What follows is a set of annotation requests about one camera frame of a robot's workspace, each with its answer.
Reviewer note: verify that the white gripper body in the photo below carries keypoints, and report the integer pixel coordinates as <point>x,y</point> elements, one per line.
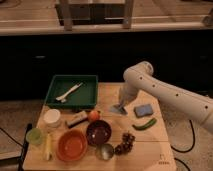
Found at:
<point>127,94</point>

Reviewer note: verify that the light blue towel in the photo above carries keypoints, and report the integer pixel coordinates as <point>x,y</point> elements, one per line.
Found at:
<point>118,109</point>

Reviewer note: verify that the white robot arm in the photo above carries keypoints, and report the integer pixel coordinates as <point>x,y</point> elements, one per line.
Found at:
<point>139,77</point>

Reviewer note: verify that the dark red bowl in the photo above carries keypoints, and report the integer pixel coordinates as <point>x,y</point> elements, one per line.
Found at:
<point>98,132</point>

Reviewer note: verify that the orange bowl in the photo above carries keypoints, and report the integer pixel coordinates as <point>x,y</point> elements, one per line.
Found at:
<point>71,146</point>

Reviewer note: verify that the blue sponge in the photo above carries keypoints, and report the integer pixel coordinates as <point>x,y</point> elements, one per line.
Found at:
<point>143,110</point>

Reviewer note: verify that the green pepper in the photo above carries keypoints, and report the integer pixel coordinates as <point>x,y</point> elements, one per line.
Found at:
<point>145,126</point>

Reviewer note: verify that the orange tomato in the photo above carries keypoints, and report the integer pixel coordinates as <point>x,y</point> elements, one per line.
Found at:
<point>93,115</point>

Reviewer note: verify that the green plastic tray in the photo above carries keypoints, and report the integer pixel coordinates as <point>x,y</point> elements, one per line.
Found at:
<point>85,97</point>

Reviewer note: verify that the bunch of dark grapes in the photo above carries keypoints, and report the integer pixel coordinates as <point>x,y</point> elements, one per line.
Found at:
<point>126,145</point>

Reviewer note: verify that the small metal cup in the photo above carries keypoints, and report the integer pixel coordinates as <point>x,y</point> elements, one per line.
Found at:
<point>105,151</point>

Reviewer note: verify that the white plastic fork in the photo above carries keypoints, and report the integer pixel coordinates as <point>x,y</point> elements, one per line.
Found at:
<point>62,98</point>

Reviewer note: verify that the white small cup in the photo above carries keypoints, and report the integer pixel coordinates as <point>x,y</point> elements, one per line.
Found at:
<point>52,118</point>

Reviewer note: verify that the yellow banana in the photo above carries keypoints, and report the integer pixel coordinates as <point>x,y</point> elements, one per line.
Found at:
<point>48,147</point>

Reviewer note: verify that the wooden stool frame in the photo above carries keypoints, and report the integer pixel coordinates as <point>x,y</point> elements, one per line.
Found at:
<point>94,12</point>

